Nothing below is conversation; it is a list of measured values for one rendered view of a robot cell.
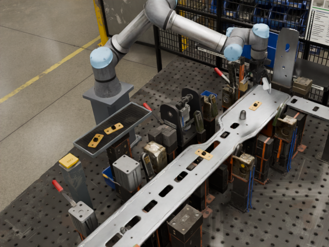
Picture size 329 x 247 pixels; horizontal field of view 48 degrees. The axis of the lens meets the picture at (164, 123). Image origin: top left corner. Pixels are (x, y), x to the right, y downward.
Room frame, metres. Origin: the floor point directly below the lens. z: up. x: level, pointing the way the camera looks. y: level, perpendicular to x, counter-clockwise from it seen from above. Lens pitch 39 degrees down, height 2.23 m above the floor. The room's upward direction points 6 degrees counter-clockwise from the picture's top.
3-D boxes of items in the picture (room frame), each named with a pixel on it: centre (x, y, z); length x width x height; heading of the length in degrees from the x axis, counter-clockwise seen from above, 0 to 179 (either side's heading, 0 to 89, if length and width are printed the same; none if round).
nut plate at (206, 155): (1.25, -0.17, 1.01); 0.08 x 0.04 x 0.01; 46
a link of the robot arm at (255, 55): (1.57, -0.48, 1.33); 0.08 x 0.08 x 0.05
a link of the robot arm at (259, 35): (1.57, -0.48, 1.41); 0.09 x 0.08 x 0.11; 69
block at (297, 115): (1.50, -0.68, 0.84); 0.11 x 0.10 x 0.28; 46
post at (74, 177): (1.13, 0.41, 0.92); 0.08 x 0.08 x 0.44; 46
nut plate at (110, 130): (1.31, 0.23, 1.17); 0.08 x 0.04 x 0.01; 121
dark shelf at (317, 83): (2.03, -0.66, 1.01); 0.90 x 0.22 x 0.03; 46
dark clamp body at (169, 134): (1.36, -0.01, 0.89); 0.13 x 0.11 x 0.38; 46
